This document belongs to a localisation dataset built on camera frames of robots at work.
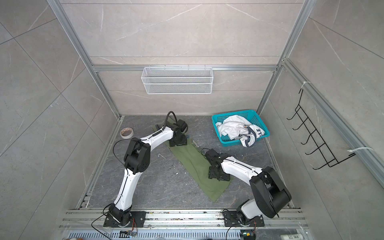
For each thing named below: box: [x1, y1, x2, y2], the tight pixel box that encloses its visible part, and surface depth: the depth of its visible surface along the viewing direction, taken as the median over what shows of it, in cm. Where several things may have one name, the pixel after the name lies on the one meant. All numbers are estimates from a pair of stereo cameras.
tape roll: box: [120, 127, 134, 139], surface depth 110 cm
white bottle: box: [280, 233, 304, 240], surface depth 69 cm
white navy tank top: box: [215, 115, 265, 148], surface depth 103 cm
